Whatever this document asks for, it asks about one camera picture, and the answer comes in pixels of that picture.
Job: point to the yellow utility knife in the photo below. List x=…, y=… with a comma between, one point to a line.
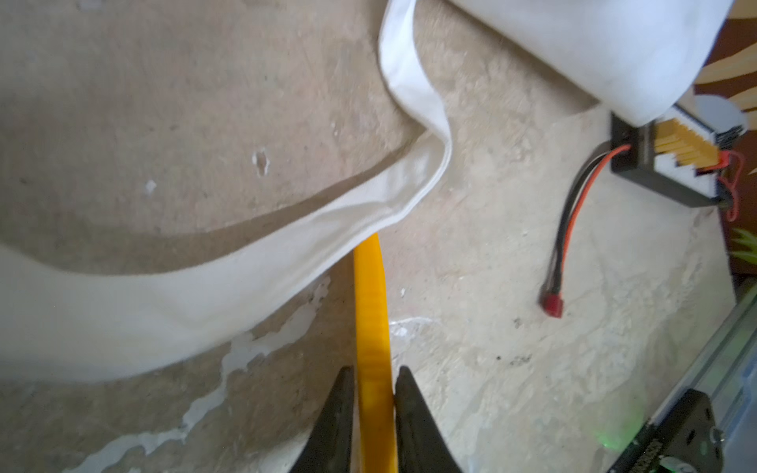
x=378, y=452

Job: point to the white cartoon print pouch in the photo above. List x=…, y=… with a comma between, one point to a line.
x=638, y=57

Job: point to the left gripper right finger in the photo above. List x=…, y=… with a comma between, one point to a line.
x=420, y=444

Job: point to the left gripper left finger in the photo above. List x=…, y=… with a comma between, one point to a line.
x=329, y=447

